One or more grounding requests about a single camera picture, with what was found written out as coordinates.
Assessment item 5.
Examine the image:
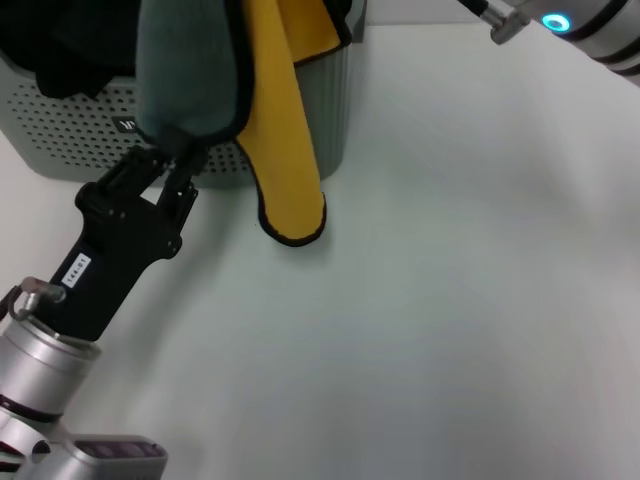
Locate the yellow and grey towel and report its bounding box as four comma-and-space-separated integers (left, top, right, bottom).
134, 0, 355, 249

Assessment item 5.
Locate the left gripper cable with plug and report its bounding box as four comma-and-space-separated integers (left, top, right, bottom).
0, 276, 68, 322

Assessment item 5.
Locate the right gripper cable with plug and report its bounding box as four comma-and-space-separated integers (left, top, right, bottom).
456, 0, 527, 46

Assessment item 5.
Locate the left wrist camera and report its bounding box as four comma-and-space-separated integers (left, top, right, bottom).
29, 433, 170, 480

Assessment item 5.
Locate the black cloth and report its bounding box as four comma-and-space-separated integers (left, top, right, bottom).
0, 0, 144, 100

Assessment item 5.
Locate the gripper cable with plug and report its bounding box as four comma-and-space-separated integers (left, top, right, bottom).
0, 276, 68, 322
456, 0, 527, 46

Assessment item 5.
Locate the grey perforated storage box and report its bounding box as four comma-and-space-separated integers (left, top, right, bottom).
0, 0, 370, 190

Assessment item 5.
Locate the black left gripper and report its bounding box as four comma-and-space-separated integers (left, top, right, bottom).
42, 146, 210, 345

